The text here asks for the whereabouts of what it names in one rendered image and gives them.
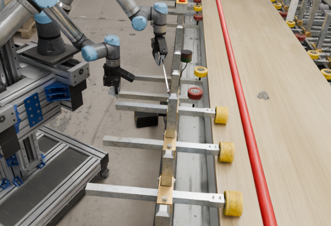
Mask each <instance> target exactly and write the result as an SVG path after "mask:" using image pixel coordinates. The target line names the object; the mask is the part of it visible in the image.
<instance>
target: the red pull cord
mask: <svg viewBox="0 0 331 226"><path fill-rule="evenodd" d="M216 4H217V9H218V14H219V19H220V23H221V28H222V33H223V37H224V42H225V47H226V52H227V56H228V61H229V65H230V70H231V75H232V81H233V86H234V90H235V95H236V100H237V104H238V109H239V113H240V118H241V123H242V128H243V132H244V137H245V142H246V146H247V151H248V156H249V161H250V165H251V170H252V174H253V179H254V184H255V188H256V193H257V198H258V203H259V207H260V212H261V217H262V222H263V226H277V222H276V218H275V214H274V210H273V206H272V202H271V198H270V195H269V191H268V187H267V183H266V179H265V174H264V170H263V166H262V162H261V158H260V154H259V150H258V147H257V143H256V139H255V135H254V131H253V127H252V123H251V119H250V115H249V111H248V108H247V104H246V100H245V96H244V92H243V88H242V84H241V80H240V77H239V73H238V69H237V65H236V61H235V57H234V53H233V49H232V44H231V40H230V36H229V32H228V28H227V24H226V21H225V17H224V13H223V9H222V5H221V1H220V0H216Z"/></svg>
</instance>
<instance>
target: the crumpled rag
mask: <svg viewBox="0 0 331 226"><path fill-rule="evenodd" d="M256 97H257V98H259V99H262V98H263V99H265V100H267V99H269V96H268V93H267V92H265V91H264V90H263V91H261V92H259V94H258V95H257V96H256Z"/></svg>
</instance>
